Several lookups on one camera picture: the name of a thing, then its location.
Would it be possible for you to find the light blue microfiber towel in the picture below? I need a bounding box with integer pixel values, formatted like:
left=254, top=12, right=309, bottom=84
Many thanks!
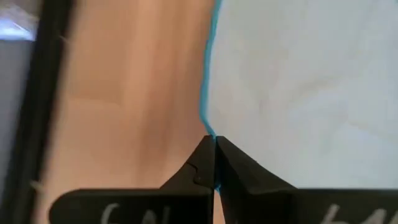
left=198, top=0, right=398, bottom=191

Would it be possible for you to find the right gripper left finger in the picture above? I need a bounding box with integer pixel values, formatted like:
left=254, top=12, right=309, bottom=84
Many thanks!
left=49, top=135, right=216, bottom=224

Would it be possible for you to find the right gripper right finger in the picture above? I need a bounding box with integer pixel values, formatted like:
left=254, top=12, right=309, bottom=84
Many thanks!
left=216, top=136, right=398, bottom=224

